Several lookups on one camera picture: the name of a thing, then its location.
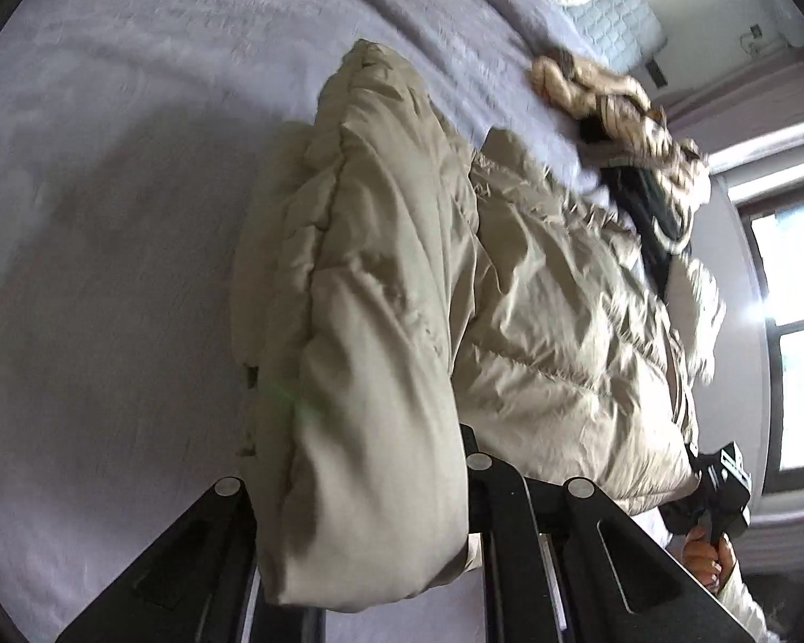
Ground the beige quilted comforter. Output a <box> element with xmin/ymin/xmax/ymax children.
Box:
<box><xmin>230</xmin><ymin>41</ymin><xmax>698</xmax><ymax>611</ymax></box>

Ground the person's right hand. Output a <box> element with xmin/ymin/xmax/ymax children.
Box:
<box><xmin>680</xmin><ymin>526</ymin><xmax>738</xmax><ymax>594</ymax></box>

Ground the white puffer jacket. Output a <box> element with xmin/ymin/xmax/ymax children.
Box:
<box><xmin>664</xmin><ymin>254</ymin><xmax>726</xmax><ymax>386</ymax></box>

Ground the black garment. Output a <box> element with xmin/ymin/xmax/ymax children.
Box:
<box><xmin>579</xmin><ymin>116</ymin><xmax>691</xmax><ymax>296</ymax></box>

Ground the grey quilted headboard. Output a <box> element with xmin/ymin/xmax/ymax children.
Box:
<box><xmin>565</xmin><ymin>0</ymin><xmax>668</xmax><ymax>74</ymax></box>

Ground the lavender bedspread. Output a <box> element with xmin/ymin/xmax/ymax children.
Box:
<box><xmin>0</xmin><ymin>0</ymin><xmax>591</xmax><ymax>641</ymax></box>

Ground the window with dark frame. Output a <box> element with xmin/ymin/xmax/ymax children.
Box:
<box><xmin>739</xmin><ymin>189</ymin><xmax>804</xmax><ymax>494</ymax></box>

